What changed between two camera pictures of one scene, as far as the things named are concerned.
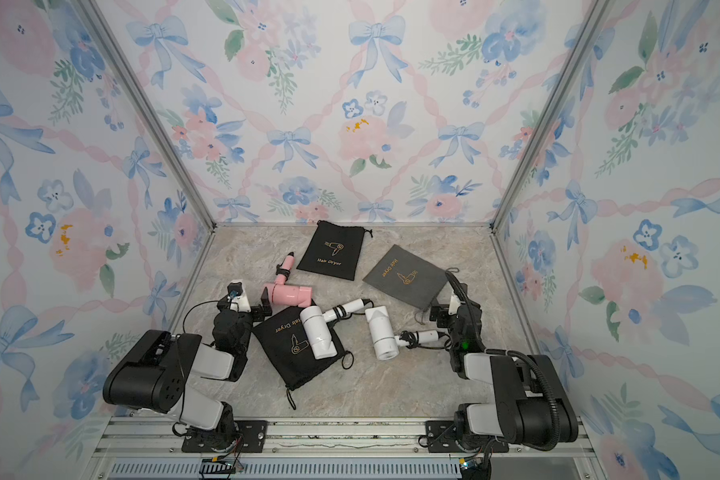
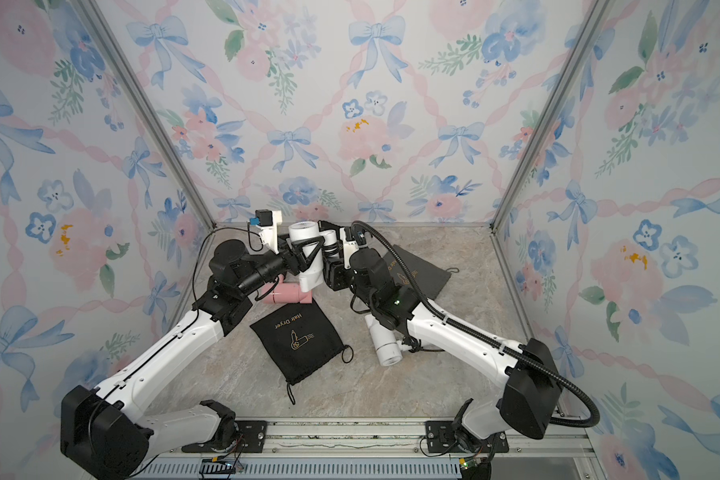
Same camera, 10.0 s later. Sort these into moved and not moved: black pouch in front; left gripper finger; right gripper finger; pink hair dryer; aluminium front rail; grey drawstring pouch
Moved: right gripper finger; left gripper finger
Not moved: black pouch in front; pink hair dryer; grey drawstring pouch; aluminium front rail
